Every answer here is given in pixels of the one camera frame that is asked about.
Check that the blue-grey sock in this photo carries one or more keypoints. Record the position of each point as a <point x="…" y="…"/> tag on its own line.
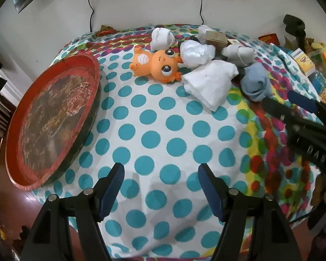
<point x="255" y="83"/>

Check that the brown cardboard box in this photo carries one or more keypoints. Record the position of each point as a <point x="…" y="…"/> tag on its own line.
<point x="216" y="39"/>

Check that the clear plastic bottle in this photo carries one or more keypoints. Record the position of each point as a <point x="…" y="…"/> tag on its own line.
<point x="324" y="84"/>

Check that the orange rubber toy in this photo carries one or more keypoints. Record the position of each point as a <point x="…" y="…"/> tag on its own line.
<point x="152" y="62"/>

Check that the red flat box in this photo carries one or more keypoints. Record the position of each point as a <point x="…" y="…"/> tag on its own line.
<point x="269" y="38"/>

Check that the white knotted sock bundle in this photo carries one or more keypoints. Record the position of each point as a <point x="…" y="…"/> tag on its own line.
<point x="239" y="54"/>

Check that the small white crumpled cloth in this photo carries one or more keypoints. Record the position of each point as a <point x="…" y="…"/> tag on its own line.
<point x="203" y="31"/>

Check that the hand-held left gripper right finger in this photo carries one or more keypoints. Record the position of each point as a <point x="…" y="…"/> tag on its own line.
<point x="210" y="193"/>

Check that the polka dot tablecloth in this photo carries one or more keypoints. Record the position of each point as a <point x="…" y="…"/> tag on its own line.
<point x="163" y="119"/>

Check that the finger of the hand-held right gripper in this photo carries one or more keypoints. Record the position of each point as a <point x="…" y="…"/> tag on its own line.
<point x="277" y="108"/>
<point x="301" y="101"/>

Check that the red snack packet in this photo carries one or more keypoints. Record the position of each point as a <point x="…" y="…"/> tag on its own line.
<point x="106" y="30"/>

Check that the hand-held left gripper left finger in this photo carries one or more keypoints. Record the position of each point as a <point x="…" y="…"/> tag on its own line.
<point x="112" y="193"/>

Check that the person's right hand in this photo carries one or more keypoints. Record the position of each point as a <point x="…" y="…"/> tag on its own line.
<point x="323" y="190"/>

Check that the round red tray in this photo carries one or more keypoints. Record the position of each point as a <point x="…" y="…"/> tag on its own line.
<point x="51" y="119"/>

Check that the yellow and white box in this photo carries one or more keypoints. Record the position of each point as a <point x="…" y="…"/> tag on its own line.
<point x="303" y="59"/>

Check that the brown wooden door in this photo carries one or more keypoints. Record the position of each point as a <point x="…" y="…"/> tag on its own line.
<point x="0" y="119"/>

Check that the small tan box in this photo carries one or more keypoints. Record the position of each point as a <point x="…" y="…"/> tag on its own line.
<point x="232" y="42"/>

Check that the dark wooden furniture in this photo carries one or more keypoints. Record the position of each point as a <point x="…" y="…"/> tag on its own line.
<point x="20" y="242"/>

